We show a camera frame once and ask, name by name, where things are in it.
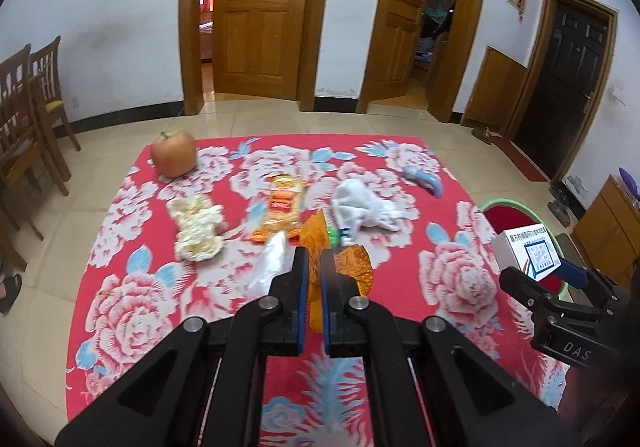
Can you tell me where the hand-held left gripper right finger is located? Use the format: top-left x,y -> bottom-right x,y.
320,249 -> 583,447

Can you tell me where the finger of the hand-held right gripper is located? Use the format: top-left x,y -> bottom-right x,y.
499,266 -> 558,313
559,257 -> 626,308

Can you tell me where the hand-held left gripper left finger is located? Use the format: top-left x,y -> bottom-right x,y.
55,247 -> 308,447

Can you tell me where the white teal medicine box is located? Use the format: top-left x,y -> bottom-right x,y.
491,227 -> 563,284

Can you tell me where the orange plastic wrapper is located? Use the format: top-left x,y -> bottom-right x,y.
299,208 -> 375,333

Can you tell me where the small green plastic piece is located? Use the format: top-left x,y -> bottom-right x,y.
326,224 -> 353,248

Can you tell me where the red basin with green rim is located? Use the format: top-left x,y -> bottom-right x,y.
479,198 -> 576,300

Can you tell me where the white tissue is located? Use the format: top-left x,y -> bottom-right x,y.
331,178 -> 405,238

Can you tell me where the blue curved plastic tube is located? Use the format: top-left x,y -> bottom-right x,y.
402,166 -> 444,198

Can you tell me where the clear plastic wrapper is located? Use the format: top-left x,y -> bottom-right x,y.
247,231 -> 291,295

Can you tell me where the pair of grey shoes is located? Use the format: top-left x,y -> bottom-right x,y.
550,201 -> 576,228

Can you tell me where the wooden sideboard cabinet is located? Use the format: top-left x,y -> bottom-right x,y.
572,174 -> 640,288

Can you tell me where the orange snack packet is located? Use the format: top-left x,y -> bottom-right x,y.
250,174 -> 308,244

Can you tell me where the purple object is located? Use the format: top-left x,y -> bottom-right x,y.
619,167 -> 640,198

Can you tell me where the red doormat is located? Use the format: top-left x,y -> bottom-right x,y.
489,134 -> 551,183

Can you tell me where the red floral tablecloth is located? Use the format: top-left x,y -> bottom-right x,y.
65,136 -> 573,428

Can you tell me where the black entrance door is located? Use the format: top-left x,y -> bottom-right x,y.
515,2 -> 612,180

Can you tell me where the apple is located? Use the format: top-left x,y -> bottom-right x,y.
151,130 -> 197,178

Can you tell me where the wooden panel door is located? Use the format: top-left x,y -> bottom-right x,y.
377,0 -> 435,88
214,0 -> 317,100

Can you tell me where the dark slipper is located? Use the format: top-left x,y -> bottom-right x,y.
0,272 -> 23,315

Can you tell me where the wooden chair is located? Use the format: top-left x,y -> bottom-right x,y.
0,44 -> 68,238
27,36 -> 82,153

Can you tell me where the wooden door frame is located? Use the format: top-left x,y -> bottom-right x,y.
180,0 -> 337,117
361,0 -> 492,123

